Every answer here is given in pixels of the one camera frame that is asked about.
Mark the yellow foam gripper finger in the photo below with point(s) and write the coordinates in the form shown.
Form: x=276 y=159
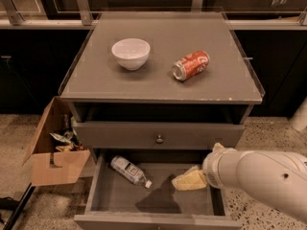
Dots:
x=191 y=180
x=217 y=147

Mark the clear blue plastic bottle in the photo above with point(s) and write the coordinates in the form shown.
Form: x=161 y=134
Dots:
x=130 y=171

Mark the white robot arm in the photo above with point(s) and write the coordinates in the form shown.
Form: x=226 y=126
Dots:
x=277 y=179

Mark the round brass drawer knob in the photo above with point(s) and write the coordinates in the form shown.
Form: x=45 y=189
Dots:
x=159 y=139

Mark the open middle drawer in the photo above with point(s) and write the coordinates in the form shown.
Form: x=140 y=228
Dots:
x=116 y=204

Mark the grey wooden drawer cabinet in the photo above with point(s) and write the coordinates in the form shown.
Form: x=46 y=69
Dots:
x=99 y=89

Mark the closed top drawer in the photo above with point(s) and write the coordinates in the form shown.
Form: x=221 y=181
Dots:
x=142 y=135

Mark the red soda can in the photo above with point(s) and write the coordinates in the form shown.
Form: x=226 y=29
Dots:
x=190 y=65

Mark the white ceramic bowl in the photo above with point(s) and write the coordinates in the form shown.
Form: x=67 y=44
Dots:
x=131 y=53

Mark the crumpled green snack bag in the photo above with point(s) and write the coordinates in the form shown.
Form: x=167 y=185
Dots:
x=67 y=135

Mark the brown cardboard box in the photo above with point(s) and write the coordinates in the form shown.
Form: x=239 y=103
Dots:
x=51 y=167

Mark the black floor stand leg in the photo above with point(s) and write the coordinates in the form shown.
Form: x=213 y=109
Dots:
x=15 y=206

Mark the grey metal wall rail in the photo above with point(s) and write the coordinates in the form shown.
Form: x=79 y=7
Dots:
x=240 y=14

